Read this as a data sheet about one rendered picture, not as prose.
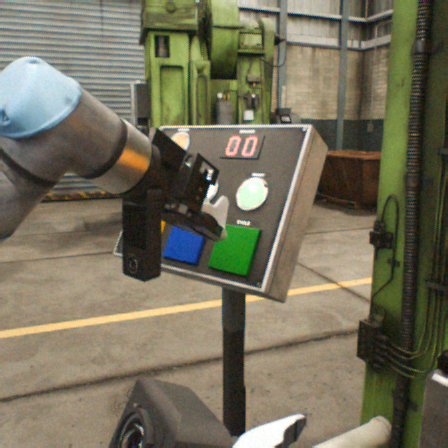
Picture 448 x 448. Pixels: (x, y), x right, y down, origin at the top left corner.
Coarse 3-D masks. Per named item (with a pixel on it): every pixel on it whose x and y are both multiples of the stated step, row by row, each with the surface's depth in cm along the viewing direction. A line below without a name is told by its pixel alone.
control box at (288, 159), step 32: (160, 128) 88; (192, 128) 83; (224, 128) 79; (256, 128) 75; (288, 128) 71; (224, 160) 76; (256, 160) 72; (288, 160) 69; (320, 160) 73; (224, 192) 73; (288, 192) 67; (256, 224) 68; (288, 224) 67; (256, 256) 66; (288, 256) 68; (256, 288) 64; (288, 288) 69
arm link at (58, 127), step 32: (32, 64) 36; (0, 96) 37; (32, 96) 35; (64, 96) 37; (0, 128) 37; (32, 128) 37; (64, 128) 38; (96, 128) 40; (32, 160) 39; (64, 160) 40; (96, 160) 42
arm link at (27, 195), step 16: (0, 160) 39; (0, 176) 38; (16, 176) 39; (32, 176) 40; (0, 192) 37; (16, 192) 40; (32, 192) 41; (48, 192) 43; (0, 208) 37; (16, 208) 40; (32, 208) 43; (0, 224) 38; (16, 224) 43; (0, 240) 43
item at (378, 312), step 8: (376, 304) 82; (376, 312) 82; (384, 312) 81; (360, 320) 82; (368, 320) 81; (376, 320) 82; (360, 328) 82; (368, 328) 81; (376, 328) 79; (360, 336) 83; (368, 336) 81; (376, 336) 80; (360, 344) 83; (368, 344) 81; (376, 344) 80; (360, 352) 83; (368, 352) 81; (376, 352) 80; (368, 360) 81; (376, 360) 81; (376, 368) 84
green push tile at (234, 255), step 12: (228, 228) 69; (240, 228) 68; (228, 240) 69; (240, 240) 67; (252, 240) 66; (216, 252) 69; (228, 252) 68; (240, 252) 67; (252, 252) 66; (216, 264) 68; (228, 264) 67; (240, 264) 66; (252, 264) 66
